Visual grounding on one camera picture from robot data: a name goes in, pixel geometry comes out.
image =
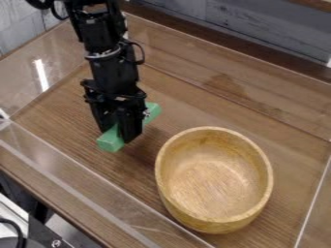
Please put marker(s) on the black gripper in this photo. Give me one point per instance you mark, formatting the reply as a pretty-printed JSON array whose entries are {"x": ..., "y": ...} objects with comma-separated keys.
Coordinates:
[{"x": 112, "y": 91}]

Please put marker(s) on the green rectangular block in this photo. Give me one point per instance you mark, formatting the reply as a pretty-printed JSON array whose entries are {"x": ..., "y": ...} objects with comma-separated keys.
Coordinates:
[{"x": 110, "y": 140}]

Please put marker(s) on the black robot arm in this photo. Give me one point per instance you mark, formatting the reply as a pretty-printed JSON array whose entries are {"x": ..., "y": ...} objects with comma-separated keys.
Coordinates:
[{"x": 98, "y": 23}]

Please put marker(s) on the brown wooden bowl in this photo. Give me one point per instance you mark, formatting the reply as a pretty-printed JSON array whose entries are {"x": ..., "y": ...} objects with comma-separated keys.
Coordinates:
[{"x": 214, "y": 178}]

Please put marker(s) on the clear acrylic front wall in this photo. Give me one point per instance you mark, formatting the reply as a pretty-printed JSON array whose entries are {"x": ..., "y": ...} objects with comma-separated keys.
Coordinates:
[{"x": 118, "y": 220}]

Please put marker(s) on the black metal frame bracket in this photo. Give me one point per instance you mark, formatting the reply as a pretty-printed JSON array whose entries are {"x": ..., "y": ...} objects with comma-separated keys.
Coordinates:
[{"x": 44, "y": 236}]

